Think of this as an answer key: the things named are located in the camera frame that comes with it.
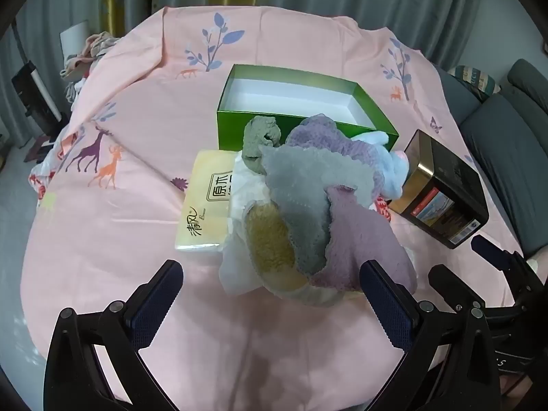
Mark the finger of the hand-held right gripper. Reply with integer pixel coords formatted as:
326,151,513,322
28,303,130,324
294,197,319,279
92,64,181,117
428,264,507,310
470,235,545,306

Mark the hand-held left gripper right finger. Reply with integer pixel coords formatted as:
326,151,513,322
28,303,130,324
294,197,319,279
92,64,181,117
359,260,501,411

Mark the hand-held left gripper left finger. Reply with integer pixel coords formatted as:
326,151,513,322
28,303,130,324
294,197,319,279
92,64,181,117
43,259,185,411

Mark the red and white packet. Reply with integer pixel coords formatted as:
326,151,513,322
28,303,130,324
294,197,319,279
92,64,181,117
375,196,393,224

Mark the cream towel with tan patch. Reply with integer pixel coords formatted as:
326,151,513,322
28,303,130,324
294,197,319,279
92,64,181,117
219,165,360,308

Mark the green cardboard box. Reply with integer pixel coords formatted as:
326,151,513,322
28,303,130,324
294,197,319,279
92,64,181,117
216,64,400,155

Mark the mauve fluffy cloth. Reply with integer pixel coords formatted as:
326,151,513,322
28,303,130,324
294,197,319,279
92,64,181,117
308,184,418,294

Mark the black tin box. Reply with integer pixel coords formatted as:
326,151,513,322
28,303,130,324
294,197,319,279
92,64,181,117
387,129,489,249

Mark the pink printed bedsheet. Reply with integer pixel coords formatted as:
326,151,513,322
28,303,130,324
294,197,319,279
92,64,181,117
21,5,532,411

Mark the grey sofa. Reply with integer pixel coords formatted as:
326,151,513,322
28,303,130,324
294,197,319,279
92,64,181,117
437,59,548,262

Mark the yellow tissue pack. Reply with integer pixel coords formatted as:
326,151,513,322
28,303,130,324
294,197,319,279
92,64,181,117
173,149,240,254

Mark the white and blue plush toy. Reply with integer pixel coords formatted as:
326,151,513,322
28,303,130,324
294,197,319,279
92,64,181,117
355,130,409,202

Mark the grey scalloped cloth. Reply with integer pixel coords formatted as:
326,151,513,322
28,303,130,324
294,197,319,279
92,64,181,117
257,143,377,277

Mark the printed cushion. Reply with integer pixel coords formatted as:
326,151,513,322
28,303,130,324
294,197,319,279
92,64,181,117
447,65,501,95

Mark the purple fluffy cloth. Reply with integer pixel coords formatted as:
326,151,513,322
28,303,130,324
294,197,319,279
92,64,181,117
285,113,386,189

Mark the green fluffy cloth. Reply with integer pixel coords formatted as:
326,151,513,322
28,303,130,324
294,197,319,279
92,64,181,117
242,115,283,176

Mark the black stand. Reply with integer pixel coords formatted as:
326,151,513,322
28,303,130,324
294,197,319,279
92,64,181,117
11,61,65,138

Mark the pile of clothes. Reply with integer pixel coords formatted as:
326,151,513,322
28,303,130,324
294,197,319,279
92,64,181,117
60,31,121,103

